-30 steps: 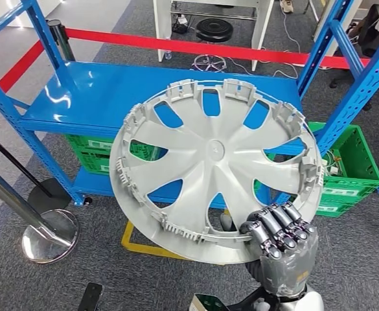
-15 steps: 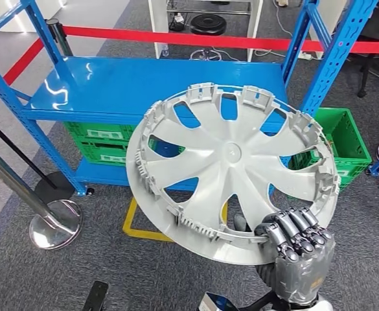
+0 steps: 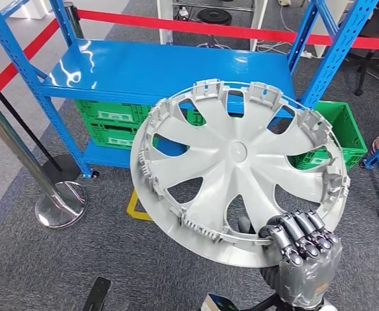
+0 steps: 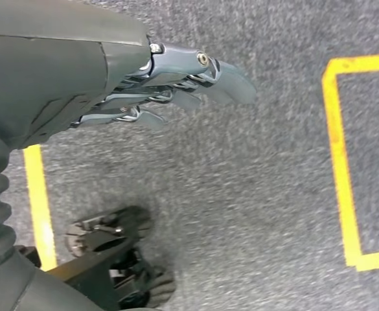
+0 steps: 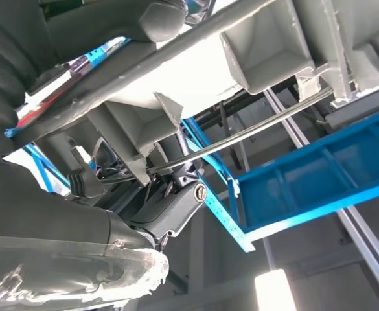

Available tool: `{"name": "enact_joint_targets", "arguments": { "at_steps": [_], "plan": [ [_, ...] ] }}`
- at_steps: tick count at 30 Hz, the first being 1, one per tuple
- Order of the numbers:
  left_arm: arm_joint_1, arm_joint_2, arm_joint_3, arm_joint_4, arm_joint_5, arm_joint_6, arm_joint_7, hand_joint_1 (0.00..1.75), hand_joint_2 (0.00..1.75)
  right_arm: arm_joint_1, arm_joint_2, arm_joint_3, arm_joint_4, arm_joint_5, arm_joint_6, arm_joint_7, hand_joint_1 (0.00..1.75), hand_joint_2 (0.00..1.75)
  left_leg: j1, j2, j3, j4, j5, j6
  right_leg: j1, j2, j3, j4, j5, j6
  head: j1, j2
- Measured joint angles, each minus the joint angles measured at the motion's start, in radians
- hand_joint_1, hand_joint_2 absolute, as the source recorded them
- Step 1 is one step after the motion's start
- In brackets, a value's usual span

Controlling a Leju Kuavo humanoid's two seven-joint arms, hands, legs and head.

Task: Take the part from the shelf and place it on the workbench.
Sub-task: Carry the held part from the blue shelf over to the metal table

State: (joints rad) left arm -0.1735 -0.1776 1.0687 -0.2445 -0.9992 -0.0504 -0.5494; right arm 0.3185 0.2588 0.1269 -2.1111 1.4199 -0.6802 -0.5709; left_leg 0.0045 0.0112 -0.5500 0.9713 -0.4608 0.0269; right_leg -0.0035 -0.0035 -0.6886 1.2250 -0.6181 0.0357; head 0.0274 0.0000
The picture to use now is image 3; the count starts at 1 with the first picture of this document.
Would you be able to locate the white display plinth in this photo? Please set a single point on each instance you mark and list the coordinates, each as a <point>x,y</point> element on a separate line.
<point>40,8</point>

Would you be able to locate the open green plastic crate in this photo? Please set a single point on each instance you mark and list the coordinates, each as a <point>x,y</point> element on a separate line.
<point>348,129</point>

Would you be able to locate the chrome stanchion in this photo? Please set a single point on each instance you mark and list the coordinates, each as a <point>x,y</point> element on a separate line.
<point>61,206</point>

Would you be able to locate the black-topped stanchion post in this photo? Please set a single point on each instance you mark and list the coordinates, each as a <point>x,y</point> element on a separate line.
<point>74,21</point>

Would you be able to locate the white desk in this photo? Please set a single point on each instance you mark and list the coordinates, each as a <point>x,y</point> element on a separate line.
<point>164,17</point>

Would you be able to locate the black round stool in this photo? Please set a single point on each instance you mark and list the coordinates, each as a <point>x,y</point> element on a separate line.
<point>214,16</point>

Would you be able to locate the black office chair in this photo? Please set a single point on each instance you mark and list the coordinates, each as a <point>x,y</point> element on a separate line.
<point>362,71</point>

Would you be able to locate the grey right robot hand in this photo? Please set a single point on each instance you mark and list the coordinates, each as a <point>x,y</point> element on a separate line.
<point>306,274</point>

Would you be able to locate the black stanchion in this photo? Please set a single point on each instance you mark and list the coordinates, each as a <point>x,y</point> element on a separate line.
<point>62,169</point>

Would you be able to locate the white partition panel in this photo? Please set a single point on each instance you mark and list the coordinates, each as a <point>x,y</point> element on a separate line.
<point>320,51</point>

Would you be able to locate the grey plastic wheel cover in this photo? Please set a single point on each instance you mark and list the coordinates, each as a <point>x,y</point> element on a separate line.
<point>238,152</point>

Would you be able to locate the red barrier belt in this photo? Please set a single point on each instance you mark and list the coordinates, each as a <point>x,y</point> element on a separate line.
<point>30,49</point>
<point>208,29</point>

